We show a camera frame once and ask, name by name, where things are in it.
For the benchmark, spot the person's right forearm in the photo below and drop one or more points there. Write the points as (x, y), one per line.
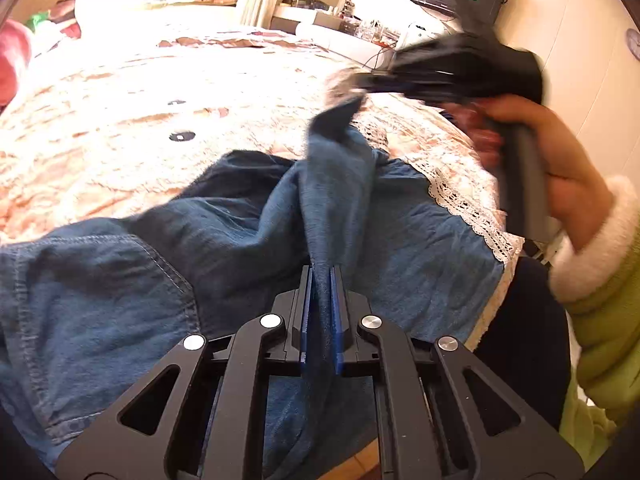
(605, 270)

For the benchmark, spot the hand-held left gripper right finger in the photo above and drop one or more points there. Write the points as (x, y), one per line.
(336, 312)

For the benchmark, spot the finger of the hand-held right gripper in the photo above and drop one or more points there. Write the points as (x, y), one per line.
(382, 82)

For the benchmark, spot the person's leg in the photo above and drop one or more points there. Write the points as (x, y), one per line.
(530, 340)

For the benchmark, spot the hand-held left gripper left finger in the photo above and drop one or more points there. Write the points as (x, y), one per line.
(307, 312)

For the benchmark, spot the person's right hand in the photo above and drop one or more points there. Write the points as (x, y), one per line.
(565, 170)

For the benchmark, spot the pink blanket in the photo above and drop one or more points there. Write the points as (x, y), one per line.
(14, 60)

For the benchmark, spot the pile of colourful clothes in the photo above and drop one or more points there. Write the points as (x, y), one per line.
(52, 20)

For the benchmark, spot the white vanity desk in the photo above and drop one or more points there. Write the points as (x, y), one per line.
(330, 30)

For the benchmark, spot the orange bedspread with white figure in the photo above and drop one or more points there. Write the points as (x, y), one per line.
(125, 110)

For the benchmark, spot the group of small cosmetic bottles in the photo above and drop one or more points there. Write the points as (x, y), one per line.
(370, 27)

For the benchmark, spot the blue denim pants lace trim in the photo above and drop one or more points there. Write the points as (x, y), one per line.
(240, 240)

